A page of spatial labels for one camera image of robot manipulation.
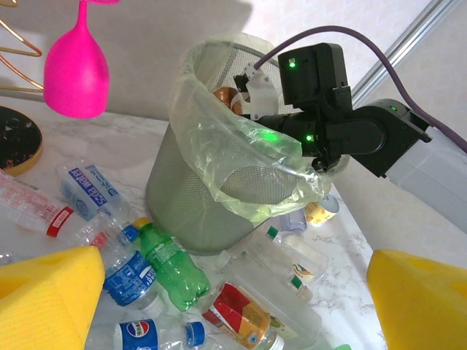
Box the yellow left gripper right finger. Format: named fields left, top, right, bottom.
left=366, top=249, right=467, bottom=350

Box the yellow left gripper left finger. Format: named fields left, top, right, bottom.
left=0, top=246, right=107, bottom=350

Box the crushed clear bottle red cap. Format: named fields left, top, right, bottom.
left=71, top=211, right=127, bottom=263

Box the clear bottle blue text label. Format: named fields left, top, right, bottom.
left=101, top=224, right=167, bottom=319

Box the Pepsi label bottle blue cap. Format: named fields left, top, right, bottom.
left=112, top=318, right=209, bottom=350

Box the clear bottle white cap green band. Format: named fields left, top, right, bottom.
left=289, top=273, right=315, bottom=304

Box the soda water label bottle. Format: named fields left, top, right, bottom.
left=55, top=159, right=133, bottom=224

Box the green Sprite bottle yellow cap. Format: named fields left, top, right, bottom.
left=133, top=217, right=212, bottom=312

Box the clear bottle green label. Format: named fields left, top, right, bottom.
left=255, top=225, right=328, bottom=287

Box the red orange label bottle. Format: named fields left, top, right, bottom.
left=201, top=281, right=286, bottom=350

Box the pale green plastic bin liner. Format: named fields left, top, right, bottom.
left=168, top=31, right=335, bottom=224

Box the grey metal mesh bin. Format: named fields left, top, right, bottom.
left=145, top=32, right=347, bottom=256

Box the small yellow yogurt bottle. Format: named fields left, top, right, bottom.
left=304, top=196, right=341, bottom=228

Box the clear bottle red label cap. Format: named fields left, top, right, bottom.
left=0, top=168, right=76, bottom=238

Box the pale blue clear bottle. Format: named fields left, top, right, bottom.
left=279, top=209, right=309, bottom=234

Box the brown label bottle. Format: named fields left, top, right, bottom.
left=213, top=86, right=251, bottom=114

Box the long clear rectangular bottle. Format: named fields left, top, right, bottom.
left=215, top=250, right=324, bottom=349

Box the pink wine glass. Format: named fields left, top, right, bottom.
left=42, top=0, right=123, bottom=120

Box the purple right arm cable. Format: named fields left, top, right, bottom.
left=255, top=24, right=467, bottom=153

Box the aluminium frame post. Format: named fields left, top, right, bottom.
left=352, top=0, right=467, bottom=106

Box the gold wire rack black base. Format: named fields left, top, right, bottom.
left=0, top=0, right=44, bottom=179

